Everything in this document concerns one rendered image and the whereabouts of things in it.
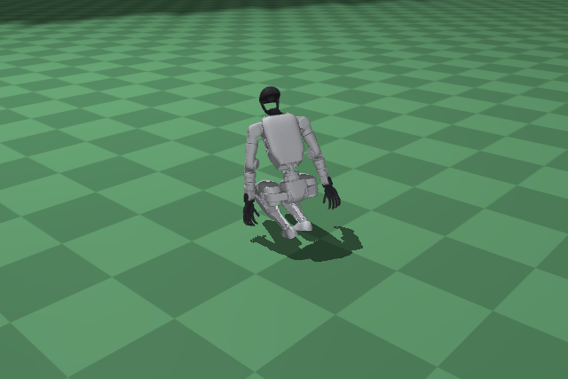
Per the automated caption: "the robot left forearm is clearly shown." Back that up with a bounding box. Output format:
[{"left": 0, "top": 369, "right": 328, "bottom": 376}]
[{"left": 243, "top": 164, "right": 256, "bottom": 201}]

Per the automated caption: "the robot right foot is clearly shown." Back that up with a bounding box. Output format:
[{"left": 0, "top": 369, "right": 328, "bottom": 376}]
[{"left": 292, "top": 219, "right": 312, "bottom": 231}]

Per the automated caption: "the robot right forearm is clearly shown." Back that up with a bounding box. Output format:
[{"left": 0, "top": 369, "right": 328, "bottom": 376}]
[{"left": 313, "top": 150, "right": 330, "bottom": 186}]

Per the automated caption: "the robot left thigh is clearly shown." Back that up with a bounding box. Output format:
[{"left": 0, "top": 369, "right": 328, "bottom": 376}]
[{"left": 255, "top": 179, "right": 288, "bottom": 206}]

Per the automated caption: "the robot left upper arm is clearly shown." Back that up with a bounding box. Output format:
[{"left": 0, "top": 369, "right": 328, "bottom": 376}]
[{"left": 245, "top": 122, "right": 263, "bottom": 170}]

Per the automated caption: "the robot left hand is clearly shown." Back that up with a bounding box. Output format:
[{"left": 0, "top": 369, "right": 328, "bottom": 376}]
[{"left": 243, "top": 193, "right": 259, "bottom": 226}]

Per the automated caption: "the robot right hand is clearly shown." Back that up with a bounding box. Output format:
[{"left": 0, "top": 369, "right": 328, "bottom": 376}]
[{"left": 323, "top": 177, "right": 341, "bottom": 209}]

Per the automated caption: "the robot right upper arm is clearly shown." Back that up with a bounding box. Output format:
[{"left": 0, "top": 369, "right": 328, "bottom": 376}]
[{"left": 296, "top": 116, "right": 320, "bottom": 159}]

